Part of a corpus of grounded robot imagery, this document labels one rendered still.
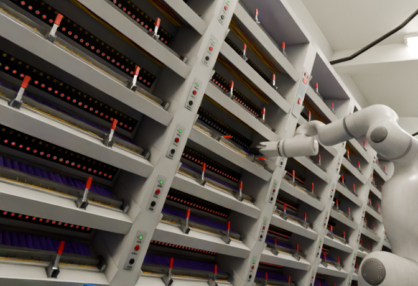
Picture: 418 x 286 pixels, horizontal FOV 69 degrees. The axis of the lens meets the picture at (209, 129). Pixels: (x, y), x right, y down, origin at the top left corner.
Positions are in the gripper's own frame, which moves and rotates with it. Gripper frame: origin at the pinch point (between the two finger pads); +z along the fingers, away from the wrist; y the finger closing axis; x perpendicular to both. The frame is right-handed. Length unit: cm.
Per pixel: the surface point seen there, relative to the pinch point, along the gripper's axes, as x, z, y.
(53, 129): 28, -1, 94
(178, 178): 28, -1, 47
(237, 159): 10.8, -4.0, 18.3
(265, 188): 15.8, -2.0, -10.8
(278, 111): -27.0, -5.6, -10.8
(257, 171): 11.2, -3.8, 1.3
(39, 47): 11, -4, 105
